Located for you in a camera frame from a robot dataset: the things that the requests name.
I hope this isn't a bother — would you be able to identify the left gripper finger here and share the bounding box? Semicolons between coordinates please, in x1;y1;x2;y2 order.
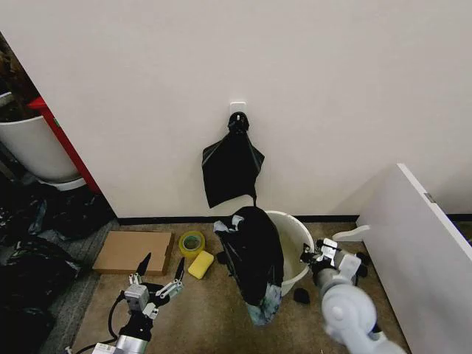
155;257;186;301
128;252;153;286

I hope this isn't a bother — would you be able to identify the black baseboard strip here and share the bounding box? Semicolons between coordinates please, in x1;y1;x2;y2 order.
117;214;361;226

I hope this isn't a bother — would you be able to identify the flat black garbage bag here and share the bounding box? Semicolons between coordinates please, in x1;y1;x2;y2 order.
201;111;266;209

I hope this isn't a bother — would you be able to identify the white board panel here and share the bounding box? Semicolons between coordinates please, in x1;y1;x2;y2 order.
356;162;472;354

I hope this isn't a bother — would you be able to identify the black garbage bag with bluish lining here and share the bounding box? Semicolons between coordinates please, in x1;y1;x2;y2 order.
212;206;285;326

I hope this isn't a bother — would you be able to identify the large white plant pot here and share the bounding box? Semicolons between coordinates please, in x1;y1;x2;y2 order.
0;114;83;184

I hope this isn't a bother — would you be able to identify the flat brown cardboard box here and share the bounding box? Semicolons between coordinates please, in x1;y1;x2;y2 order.
91;230;175;277

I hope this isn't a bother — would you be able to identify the large black bag pile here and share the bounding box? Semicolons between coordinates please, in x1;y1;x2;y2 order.
0;235;82;354

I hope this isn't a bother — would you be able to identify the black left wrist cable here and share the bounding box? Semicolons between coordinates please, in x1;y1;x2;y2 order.
105;290;128;337

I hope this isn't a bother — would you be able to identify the white plastic trash bin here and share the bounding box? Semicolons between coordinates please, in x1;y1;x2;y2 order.
263;209;316;298

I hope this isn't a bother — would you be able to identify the white wall hook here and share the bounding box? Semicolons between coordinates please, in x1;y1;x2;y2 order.
229;100;248;123

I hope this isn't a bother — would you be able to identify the crumpled black bag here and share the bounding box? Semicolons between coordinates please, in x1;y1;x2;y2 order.
46;190;114;241

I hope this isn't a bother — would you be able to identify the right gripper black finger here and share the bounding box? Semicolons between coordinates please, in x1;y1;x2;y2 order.
299;242;317;265

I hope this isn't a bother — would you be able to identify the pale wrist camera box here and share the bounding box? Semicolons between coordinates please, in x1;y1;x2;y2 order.
124;284;150;314
319;237;339;260

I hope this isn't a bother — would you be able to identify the white pot saucer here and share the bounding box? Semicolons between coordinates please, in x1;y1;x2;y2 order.
32;176;89;192

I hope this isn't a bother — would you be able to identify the black wrist cable clump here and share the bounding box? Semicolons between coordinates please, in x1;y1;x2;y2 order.
354;251;371;279

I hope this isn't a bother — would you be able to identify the yellow sponge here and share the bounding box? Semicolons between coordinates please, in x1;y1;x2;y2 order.
187;250;215;280

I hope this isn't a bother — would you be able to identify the dark potted plant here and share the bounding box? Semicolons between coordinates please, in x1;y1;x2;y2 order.
0;35;42;122

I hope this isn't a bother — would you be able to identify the yellow-green tape roll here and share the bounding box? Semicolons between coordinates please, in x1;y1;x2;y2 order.
178;230;207;257

